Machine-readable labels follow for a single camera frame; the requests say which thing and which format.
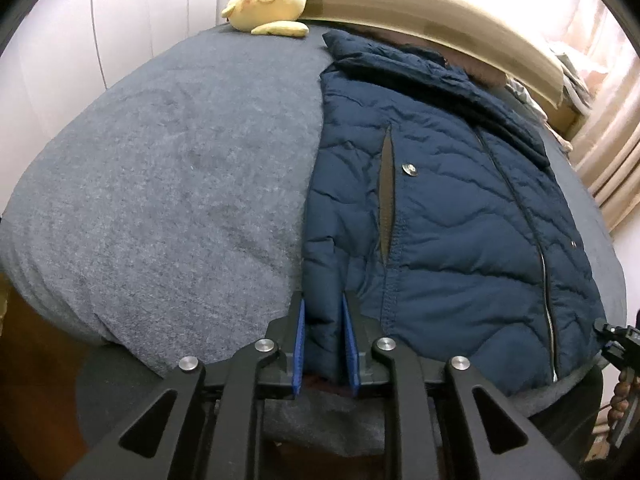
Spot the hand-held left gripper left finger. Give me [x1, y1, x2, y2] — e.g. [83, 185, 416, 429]
[65, 291, 307, 480]

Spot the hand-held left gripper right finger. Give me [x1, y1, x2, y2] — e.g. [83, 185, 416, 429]
[341, 291, 576, 480]

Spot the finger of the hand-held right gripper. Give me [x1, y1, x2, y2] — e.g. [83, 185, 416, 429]
[593, 318, 640, 368]

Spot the navy quilted puffer jacket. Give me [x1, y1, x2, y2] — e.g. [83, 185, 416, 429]
[300, 29, 608, 398]

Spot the pile of clothes and papers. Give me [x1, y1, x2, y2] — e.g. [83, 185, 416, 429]
[547, 40, 598, 111]

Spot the bed with grey sheet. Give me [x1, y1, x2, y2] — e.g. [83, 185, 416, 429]
[0, 25, 630, 456]

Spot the wooden nightstand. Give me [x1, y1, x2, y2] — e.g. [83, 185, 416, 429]
[547, 102, 583, 138]

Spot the beige curtain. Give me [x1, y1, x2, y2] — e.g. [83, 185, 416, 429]
[545, 0, 640, 233]

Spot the wooden headboard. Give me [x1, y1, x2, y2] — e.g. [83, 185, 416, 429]
[300, 0, 571, 108]

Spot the white wardrobe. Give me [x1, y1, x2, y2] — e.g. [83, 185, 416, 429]
[0, 0, 246, 126]

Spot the wooden bead bracelet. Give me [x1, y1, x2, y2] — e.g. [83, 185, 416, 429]
[611, 367, 640, 429]

